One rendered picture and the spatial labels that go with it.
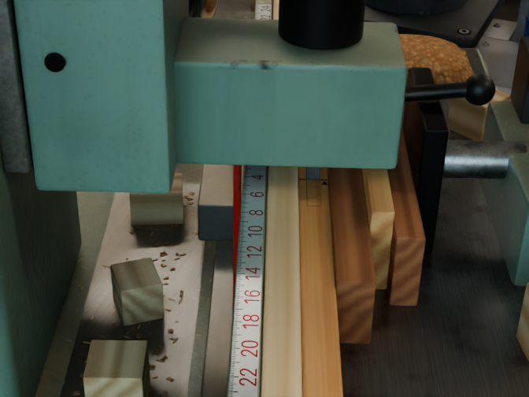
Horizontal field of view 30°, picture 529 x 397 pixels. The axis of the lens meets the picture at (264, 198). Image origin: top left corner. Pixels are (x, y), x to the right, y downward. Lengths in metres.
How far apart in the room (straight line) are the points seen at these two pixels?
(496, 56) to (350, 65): 0.82
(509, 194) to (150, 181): 0.23
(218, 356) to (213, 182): 0.18
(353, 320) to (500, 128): 0.19
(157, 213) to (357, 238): 0.30
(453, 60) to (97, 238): 0.34
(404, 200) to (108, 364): 0.22
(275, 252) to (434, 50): 0.37
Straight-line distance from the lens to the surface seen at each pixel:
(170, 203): 0.84
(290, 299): 0.52
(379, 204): 0.59
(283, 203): 0.60
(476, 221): 0.69
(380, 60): 0.58
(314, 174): 0.64
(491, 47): 1.41
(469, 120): 0.79
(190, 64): 0.58
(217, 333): 0.71
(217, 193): 0.80
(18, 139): 0.57
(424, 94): 0.62
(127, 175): 0.57
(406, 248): 0.58
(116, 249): 0.82
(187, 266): 0.80
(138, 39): 0.53
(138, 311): 0.74
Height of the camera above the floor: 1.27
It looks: 32 degrees down
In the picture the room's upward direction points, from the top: 1 degrees clockwise
